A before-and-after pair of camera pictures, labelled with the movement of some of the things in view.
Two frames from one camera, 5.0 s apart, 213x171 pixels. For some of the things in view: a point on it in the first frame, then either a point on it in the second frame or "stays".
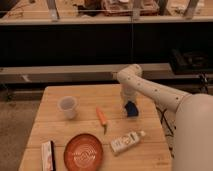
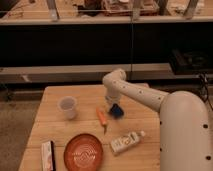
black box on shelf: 191,61 stays
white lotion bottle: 125,141 stays
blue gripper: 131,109 -> 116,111
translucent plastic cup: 68,104 stays
